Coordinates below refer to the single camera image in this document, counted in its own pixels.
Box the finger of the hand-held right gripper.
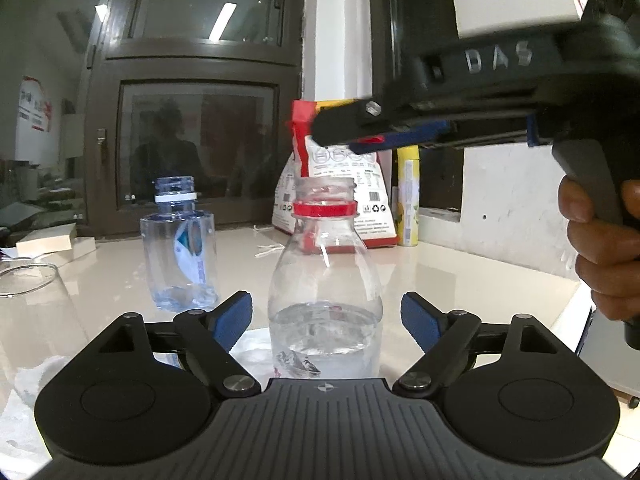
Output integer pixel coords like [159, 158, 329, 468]
[349, 120, 455, 157]
[310, 98, 421, 148]

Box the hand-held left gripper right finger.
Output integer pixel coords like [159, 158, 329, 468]
[391, 290, 584, 402]

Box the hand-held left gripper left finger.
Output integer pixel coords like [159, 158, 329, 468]
[67, 290, 262, 401]

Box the clear blue-tinted bottle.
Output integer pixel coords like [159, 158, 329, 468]
[139, 175, 220, 311]

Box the clear bottle with red ring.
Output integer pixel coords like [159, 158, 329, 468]
[268, 176, 385, 379]

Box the clear glass cup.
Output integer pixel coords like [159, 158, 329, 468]
[0, 261, 76, 376]

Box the person's right hand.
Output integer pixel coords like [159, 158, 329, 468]
[558, 178, 640, 323]

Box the yellow spray can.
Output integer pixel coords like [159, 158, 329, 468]
[394, 145, 421, 247]

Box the red and white rice bag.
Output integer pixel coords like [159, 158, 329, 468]
[272, 99, 401, 249]

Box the dark narrow window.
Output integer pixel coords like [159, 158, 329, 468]
[369, 0, 465, 212]

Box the dark framed window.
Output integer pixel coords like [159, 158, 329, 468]
[79, 0, 307, 240]

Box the white paper towel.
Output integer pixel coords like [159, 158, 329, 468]
[0, 328, 282, 467]

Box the white string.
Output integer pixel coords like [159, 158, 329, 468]
[251, 224, 287, 261]

